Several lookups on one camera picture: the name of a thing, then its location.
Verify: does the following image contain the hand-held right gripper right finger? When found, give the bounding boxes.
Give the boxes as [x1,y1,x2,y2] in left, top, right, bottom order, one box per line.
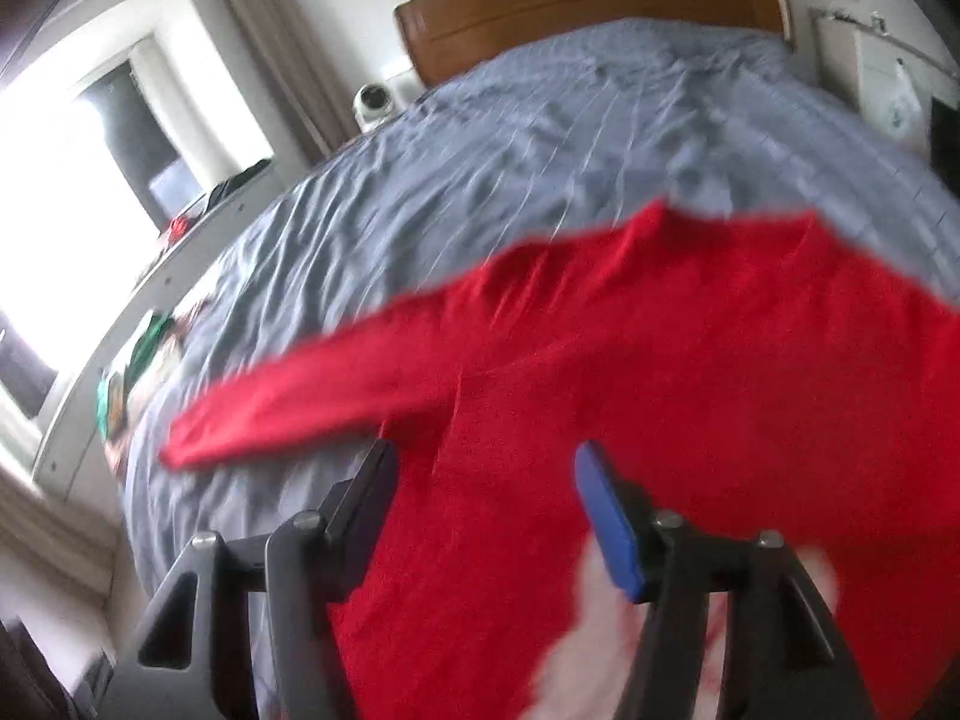
[574,441,875,720]

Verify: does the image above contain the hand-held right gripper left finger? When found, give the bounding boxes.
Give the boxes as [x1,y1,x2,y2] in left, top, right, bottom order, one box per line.
[112,439,398,720]

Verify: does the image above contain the red knitted sweater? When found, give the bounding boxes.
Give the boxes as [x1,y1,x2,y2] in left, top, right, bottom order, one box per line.
[161,199,960,720]

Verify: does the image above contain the green cloth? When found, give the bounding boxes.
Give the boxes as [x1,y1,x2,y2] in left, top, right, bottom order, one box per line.
[127,311,177,383]

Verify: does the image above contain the teal cloth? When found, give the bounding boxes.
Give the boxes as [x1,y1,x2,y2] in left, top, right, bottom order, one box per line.
[96,375,121,436]

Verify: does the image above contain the white window bench cabinet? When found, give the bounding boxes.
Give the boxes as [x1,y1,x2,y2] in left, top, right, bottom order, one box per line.
[34,157,301,503]

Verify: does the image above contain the black cloth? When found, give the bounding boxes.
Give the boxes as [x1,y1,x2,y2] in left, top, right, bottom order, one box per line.
[206,160,271,192]

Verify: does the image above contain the blue checked bed sheet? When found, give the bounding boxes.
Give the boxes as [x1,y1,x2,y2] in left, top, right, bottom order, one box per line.
[120,15,960,720]

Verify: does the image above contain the small white fan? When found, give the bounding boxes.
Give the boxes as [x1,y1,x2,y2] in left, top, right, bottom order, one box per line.
[352,82,396,128]

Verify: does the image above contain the window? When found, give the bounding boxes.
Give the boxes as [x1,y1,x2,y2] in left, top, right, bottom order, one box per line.
[0,0,275,421]

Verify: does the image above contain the beige curtain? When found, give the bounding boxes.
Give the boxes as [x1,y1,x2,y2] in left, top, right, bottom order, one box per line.
[210,0,353,173]

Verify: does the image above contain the white plastic bag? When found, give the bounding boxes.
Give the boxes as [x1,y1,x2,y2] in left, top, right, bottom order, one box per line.
[877,60,923,140]

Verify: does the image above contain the white desk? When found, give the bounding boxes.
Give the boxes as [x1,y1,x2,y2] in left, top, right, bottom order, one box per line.
[810,6,960,166]

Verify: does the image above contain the wooden headboard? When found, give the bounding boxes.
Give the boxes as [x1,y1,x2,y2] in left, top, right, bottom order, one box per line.
[395,0,794,87]

